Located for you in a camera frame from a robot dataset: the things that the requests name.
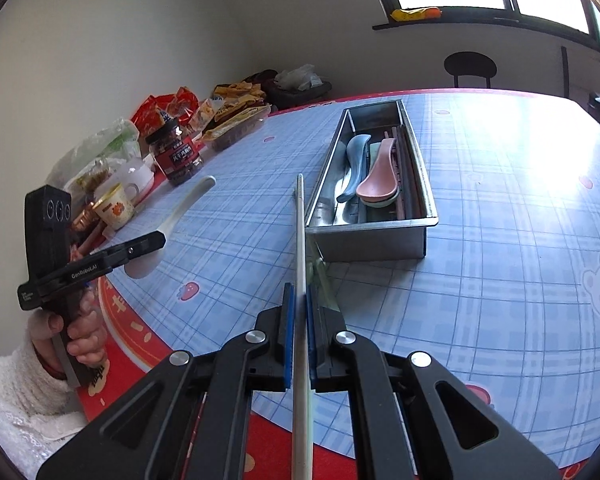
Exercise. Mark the white chopstick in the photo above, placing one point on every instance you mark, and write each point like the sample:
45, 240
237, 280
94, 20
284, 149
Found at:
301, 240

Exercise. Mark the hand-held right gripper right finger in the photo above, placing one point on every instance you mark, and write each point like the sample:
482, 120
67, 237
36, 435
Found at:
311, 340

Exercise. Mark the white spoon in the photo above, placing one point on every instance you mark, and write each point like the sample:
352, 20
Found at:
190, 200

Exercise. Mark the yellow snack tray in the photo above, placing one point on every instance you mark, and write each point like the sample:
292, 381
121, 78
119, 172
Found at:
235, 130

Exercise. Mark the blue plaid table mat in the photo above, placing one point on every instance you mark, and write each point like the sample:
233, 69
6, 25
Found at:
480, 260

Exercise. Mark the clear plastic bag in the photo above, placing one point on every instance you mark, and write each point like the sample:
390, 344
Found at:
95, 150

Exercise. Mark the orange foil packet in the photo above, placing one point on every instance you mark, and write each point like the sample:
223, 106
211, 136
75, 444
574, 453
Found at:
86, 222

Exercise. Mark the black-lidded sauce jar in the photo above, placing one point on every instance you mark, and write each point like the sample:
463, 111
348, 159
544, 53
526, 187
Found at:
175, 157

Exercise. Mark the white cup yellow lid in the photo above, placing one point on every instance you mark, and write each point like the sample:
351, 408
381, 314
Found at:
115, 207

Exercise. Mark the blue spoon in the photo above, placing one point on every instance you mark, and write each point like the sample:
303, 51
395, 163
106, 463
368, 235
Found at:
357, 152

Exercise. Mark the black round stool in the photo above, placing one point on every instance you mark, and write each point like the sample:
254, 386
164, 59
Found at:
470, 65

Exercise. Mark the person's left hand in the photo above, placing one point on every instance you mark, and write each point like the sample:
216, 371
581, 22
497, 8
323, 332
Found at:
87, 345

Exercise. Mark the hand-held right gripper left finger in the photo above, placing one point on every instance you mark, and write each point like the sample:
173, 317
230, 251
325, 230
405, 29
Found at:
289, 340

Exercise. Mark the yellow snack bags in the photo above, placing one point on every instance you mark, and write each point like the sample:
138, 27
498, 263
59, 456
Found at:
240, 92

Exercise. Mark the white plastic lid bowl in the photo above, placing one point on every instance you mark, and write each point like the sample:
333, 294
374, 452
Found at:
130, 180

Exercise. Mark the steel utensil tray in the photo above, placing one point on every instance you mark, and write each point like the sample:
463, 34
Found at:
375, 245

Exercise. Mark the person's left forearm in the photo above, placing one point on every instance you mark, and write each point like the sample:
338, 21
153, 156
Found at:
20, 400

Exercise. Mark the red snack bag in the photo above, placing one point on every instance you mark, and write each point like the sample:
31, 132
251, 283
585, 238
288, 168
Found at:
155, 112

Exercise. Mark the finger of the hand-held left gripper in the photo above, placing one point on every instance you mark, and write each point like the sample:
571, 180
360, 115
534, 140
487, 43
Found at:
135, 247

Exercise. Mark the pink spoon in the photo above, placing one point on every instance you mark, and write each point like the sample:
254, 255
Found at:
377, 185

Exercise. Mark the white plastic bag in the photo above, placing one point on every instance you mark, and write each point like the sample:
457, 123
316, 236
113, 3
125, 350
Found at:
297, 77

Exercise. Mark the dark red clothes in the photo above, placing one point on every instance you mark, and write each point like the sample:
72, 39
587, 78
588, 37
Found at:
262, 80

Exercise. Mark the dark window sill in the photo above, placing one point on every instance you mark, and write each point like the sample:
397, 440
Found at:
480, 24

